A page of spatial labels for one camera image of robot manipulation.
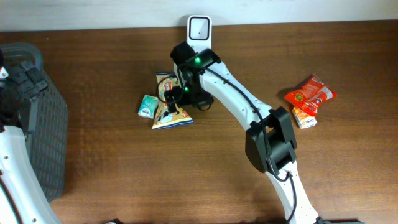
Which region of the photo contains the black camera cable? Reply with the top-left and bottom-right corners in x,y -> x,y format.
155,63 -> 298,223

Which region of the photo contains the orange white small packet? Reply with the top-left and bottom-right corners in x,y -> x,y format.
292,107 -> 317,129

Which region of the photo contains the yellow wet wipes pack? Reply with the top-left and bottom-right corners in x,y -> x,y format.
152,72 -> 193,129

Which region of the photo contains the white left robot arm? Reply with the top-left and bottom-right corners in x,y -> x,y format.
1,42 -> 69,224

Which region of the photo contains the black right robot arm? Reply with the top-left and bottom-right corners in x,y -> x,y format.
166,42 -> 324,224

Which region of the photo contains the teal tissue pack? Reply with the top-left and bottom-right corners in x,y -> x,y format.
137,95 -> 159,119

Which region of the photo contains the grey plastic mesh basket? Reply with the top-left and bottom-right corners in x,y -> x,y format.
1,42 -> 69,202

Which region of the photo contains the red snack packet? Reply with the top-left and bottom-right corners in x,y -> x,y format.
284,75 -> 338,116

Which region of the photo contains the white barcode scanner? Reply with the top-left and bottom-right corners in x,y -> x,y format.
186,15 -> 212,52

